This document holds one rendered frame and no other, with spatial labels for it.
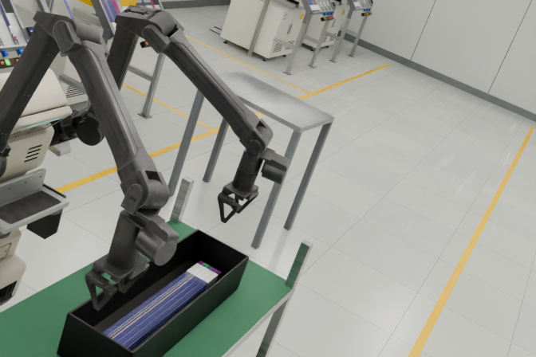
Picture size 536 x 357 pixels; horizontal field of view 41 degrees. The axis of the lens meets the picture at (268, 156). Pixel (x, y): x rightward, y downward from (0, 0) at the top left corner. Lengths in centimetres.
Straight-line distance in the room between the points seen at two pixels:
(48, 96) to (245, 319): 77
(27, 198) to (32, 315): 39
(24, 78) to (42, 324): 56
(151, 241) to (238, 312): 65
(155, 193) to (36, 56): 42
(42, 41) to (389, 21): 949
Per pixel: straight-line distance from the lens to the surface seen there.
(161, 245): 138
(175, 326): 172
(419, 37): 1081
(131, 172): 141
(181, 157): 443
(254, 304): 204
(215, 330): 189
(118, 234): 144
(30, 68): 163
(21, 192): 203
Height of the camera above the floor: 204
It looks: 21 degrees down
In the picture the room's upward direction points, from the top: 20 degrees clockwise
